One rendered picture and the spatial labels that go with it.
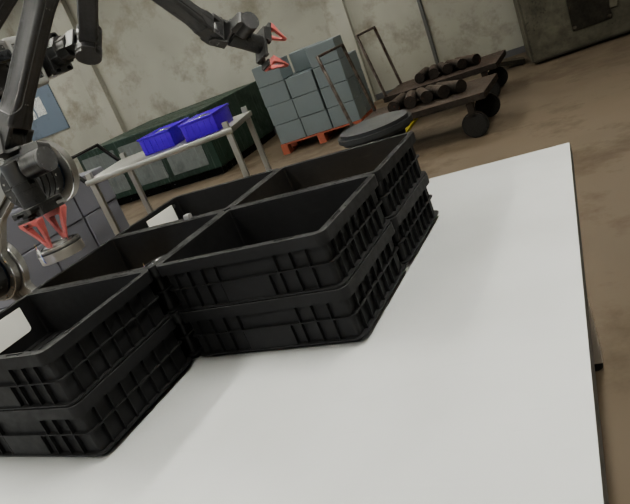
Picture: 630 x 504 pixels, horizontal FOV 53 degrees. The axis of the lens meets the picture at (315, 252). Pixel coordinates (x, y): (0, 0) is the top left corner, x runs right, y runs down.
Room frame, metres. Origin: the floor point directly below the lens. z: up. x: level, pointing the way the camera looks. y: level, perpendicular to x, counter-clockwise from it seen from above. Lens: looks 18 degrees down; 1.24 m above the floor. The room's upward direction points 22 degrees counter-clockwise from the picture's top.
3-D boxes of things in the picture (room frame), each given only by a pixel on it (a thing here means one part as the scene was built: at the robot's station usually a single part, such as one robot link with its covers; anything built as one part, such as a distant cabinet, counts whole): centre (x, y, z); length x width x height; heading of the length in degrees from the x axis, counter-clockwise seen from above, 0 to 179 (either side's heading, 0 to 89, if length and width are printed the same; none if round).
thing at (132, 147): (9.17, 1.17, 0.41); 2.06 x 1.89 x 0.83; 63
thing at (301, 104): (7.63, -0.71, 0.53); 1.05 x 0.70 x 1.05; 64
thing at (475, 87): (5.38, -1.29, 0.50); 1.28 x 0.74 x 1.01; 62
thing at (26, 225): (1.45, 0.55, 1.06); 0.07 x 0.07 x 0.09; 57
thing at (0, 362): (1.21, 0.57, 0.92); 0.40 x 0.30 x 0.02; 58
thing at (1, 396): (1.21, 0.57, 0.87); 0.40 x 0.30 x 0.11; 58
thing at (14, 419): (1.21, 0.57, 0.76); 0.40 x 0.30 x 0.12; 58
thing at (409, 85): (6.49, -1.86, 0.50); 1.28 x 0.74 x 1.01; 62
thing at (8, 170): (1.46, 0.54, 1.19); 0.07 x 0.06 x 0.07; 64
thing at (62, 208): (1.47, 0.54, 1.06); 0.07 x 0.07 x 0.09; 57
